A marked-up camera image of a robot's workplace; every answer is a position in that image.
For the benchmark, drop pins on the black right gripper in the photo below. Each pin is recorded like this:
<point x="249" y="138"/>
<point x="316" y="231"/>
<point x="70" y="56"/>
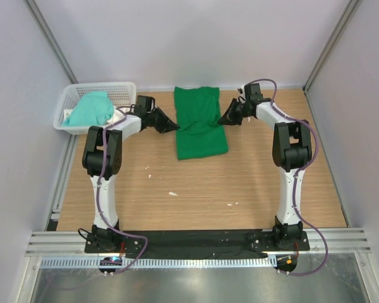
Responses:
<point x="229" y="118"/>

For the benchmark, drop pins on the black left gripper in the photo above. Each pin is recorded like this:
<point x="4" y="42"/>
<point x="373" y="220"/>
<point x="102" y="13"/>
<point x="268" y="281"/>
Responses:
<point x="167" y="125"/>

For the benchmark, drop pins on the green t shirt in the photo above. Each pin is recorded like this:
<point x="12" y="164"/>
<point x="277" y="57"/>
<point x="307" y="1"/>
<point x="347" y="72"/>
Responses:
<point x="197" y="114"/>

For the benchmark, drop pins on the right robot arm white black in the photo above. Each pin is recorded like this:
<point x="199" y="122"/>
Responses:
<point x="291" y="153"/>

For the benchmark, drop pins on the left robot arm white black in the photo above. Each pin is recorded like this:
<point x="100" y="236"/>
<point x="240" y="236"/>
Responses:
<point x="102" y="159"/>

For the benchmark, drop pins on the white t shirt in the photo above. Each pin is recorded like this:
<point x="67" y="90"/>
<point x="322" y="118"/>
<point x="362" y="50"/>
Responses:
<point x="118" y="114"/>

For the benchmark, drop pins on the white plastic basket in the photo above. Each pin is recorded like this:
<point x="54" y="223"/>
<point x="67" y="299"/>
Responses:
<point x="121" y="94"/>

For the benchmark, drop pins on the teal t shirt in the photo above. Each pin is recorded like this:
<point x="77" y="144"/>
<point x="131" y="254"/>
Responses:
<point x="93" y="109"/>

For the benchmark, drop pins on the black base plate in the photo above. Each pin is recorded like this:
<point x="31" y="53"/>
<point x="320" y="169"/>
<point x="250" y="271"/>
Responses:
<point x="193" y="244"/>

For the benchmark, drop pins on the white slotted cable duct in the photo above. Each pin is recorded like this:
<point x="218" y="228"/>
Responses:
<point x="112" y="262"/>

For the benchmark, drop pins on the aluminium frame rail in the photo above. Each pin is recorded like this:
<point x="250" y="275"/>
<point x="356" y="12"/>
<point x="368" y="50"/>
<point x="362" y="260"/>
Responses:
<point x="333" y="240"/>

